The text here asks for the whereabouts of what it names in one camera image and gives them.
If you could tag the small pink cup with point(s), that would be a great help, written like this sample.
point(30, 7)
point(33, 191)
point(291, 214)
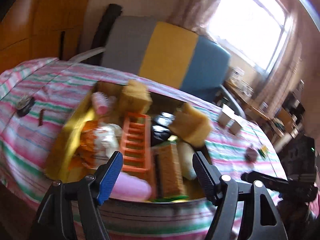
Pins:
point(251, 153)
point(101, 105)

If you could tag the pink patterned curtain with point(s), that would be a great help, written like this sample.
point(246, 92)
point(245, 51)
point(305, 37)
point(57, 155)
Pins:
point(282, 67)
point(195, 2)

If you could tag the striped pink green tablecloth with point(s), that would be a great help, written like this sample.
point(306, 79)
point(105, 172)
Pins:
point(30, 140)

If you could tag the brown biscuit packet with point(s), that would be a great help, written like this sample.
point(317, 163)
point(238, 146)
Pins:
point(170, 172)

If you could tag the small white box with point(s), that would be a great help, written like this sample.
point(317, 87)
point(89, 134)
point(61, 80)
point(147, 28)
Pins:
point(237, 126)
point(226, 116)

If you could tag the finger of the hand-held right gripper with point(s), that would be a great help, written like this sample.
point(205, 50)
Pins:
point(265, 179)

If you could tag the grey yellow blue chair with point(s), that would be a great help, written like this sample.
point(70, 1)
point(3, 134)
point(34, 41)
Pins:
point(130, 45)

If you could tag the yellow sponge block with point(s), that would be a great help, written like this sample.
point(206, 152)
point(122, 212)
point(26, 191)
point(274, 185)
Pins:
point(135, 97)
point(192, 127)

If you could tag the wooden side desk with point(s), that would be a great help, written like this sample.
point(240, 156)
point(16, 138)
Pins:
point(252, 107)

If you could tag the black disc with clear knob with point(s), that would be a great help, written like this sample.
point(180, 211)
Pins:
point(25, 110)

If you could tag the white labelled box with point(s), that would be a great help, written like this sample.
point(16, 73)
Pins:
point(237, 73)

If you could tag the window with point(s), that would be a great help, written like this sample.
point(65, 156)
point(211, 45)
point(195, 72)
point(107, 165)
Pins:
point(247, 22)

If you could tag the orange white snack packet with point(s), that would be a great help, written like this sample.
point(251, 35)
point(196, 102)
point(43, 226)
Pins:
point(92, 142)

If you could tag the wooden panel wardrobe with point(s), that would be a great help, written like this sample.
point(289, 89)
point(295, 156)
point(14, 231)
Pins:
point(37, 17)

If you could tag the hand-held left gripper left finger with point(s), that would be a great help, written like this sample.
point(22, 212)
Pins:
point(110, 177)

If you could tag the small green packet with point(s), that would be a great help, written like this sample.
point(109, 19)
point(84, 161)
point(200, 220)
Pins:
point(263, 152)

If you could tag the black device with buttons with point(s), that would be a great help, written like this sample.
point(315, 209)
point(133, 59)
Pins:
point(161, 132)

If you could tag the orange ladder-shaped rack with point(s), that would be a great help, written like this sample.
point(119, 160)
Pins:
point(147, 152)

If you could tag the cream plush item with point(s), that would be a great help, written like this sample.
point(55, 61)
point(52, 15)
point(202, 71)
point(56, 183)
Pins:
point(187, 160)

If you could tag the gold metal tin container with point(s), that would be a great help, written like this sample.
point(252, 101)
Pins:
point(72, 135)

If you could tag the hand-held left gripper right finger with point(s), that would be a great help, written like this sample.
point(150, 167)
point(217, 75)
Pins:
point(205, 177)

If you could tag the small brown stick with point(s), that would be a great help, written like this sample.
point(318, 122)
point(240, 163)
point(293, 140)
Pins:
point(41, 118)

